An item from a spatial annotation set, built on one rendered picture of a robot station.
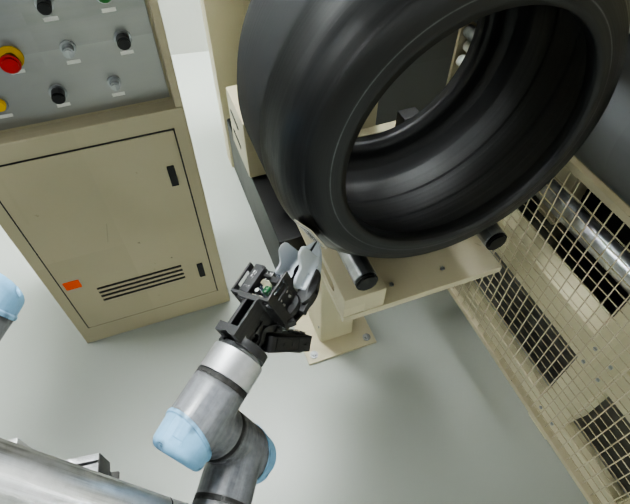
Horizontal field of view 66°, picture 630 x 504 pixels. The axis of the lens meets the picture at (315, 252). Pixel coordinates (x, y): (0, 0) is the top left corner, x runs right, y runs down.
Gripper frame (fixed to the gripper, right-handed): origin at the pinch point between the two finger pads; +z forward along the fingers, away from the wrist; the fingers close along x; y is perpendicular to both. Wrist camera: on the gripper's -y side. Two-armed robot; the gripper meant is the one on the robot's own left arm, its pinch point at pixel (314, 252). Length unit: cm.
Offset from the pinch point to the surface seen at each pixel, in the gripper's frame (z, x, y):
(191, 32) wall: 170, 216, -43
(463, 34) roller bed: 73, 2, -7
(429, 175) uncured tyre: 36.4, -1.4, -17.3
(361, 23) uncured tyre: 10.8, -13.5, 30.4
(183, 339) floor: -1, 95, -76
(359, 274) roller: 5.9, -0.6, -13.4
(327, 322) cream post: 26, 46, -83
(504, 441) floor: 19, -13, -118
